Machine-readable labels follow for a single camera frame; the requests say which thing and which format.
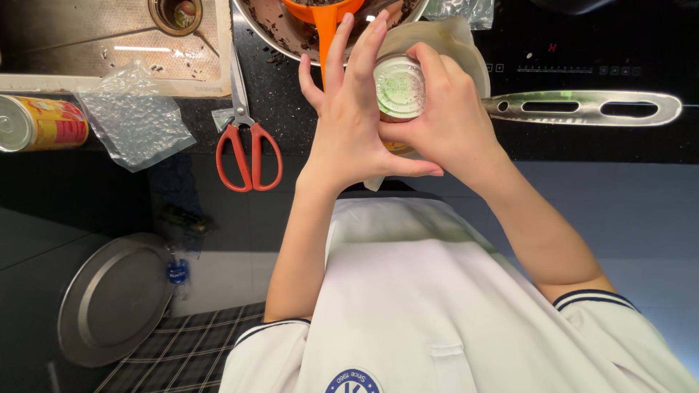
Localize person's white shirt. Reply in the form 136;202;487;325
218;190;699;393

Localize plastic water bottle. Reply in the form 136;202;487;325
165;247;192;302

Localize person's left hand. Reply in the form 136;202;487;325
297;9;445;193

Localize sink drain strainer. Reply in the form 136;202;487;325
148;0;203;37

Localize small clear plastic bag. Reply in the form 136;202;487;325
425;0;495;31

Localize steel kitchen sink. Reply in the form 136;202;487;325
0;0;234;99

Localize round metal tray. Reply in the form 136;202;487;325
57;233;175;369

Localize orange plastic funnel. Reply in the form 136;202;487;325
280;0;366;91

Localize dark plaid mat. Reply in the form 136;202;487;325
94;301;266;393

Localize steel pan handle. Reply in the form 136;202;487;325
482;90;683;128

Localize clear plastic scrap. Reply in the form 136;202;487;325
211;107;237;133

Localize person's right hand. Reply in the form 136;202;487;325
378;42;510;187

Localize red handled scissors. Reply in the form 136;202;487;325
215;45;284;193

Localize steel bowl with dark residue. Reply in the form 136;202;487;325
233;0;432;67

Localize clear embossed vacuum bag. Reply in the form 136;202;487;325
75;59;197;174

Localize yellow labelled tin can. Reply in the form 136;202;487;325
0;94;90;153

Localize tin can with clear lid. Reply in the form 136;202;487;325
374;53;427;156

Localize black induction cooktop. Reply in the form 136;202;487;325
472;0;699;107

